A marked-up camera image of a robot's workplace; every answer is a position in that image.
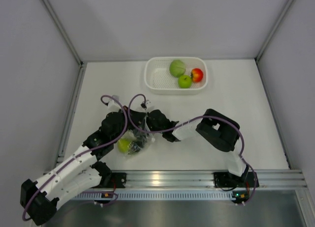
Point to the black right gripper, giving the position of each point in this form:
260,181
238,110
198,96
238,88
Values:
147,115

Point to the white slotted cable duct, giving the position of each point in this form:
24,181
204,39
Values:
156,195

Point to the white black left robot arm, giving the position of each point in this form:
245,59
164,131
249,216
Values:
82,170

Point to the clear polka dot zip bag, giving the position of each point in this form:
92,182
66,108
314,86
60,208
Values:
135,133

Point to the white perforated plastic basket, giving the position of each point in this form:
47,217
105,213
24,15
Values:
159,80

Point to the green fake apple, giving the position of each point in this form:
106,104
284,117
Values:
184,82
123,145

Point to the aluminium frame post right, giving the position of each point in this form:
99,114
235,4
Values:
275,27

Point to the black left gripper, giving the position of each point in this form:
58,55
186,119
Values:
137,117

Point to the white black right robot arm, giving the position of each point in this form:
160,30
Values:
222,133

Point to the pale green fake cabbage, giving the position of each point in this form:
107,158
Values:
177,68

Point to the aluminium frame post left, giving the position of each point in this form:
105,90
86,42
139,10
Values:
60,28

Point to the aluminium frame post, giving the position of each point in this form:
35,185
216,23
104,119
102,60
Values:
275,27
60,28

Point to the dark green fake vegetable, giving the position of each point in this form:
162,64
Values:
137,144

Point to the orange red fake tomato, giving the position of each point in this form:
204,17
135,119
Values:
196,75

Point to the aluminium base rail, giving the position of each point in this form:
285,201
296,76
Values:
202,179

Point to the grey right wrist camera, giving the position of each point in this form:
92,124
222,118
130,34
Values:
147,106

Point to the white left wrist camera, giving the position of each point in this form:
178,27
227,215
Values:
112,104

